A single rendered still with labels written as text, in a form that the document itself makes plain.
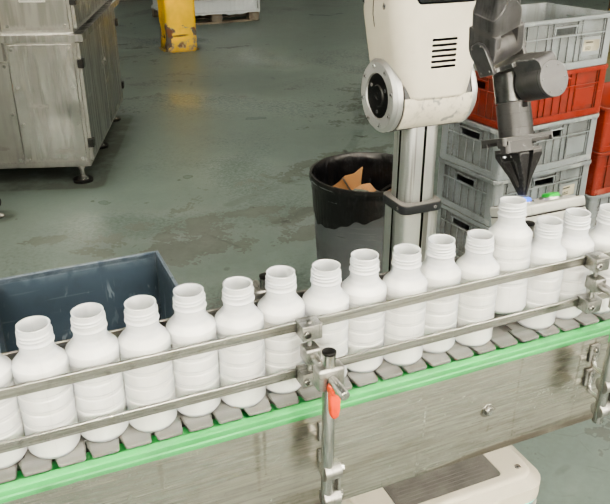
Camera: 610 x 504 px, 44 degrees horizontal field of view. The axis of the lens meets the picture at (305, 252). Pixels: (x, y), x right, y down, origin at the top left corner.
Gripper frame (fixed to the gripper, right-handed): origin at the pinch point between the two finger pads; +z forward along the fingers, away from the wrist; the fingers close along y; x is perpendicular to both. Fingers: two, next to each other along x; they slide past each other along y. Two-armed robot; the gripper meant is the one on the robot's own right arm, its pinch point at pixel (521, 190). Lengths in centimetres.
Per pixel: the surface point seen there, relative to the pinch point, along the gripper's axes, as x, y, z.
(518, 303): -17.0, -16.1, 14.0
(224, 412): -14, -60, 19
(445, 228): 208, 117, 34
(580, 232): -18.5, -5.1, 5.6
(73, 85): 341, -30, -67
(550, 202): -4.1, 2.2, 2.4
